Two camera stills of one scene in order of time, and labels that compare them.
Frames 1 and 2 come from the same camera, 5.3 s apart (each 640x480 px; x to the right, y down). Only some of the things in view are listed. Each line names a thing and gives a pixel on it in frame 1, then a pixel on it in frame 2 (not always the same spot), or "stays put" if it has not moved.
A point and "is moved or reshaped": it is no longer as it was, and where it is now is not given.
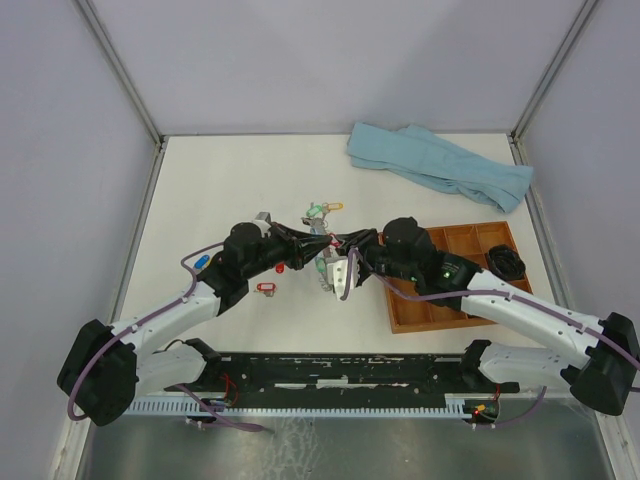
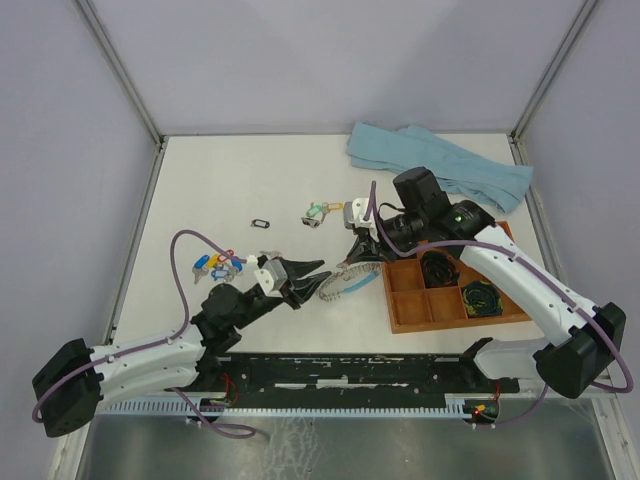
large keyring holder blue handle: [318, 227] is moved or reshaped
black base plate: [341, 376] stays put
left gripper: [295, 241] → [302, 289]
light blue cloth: [413, 153] stays put
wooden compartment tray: [408, 315] stays put
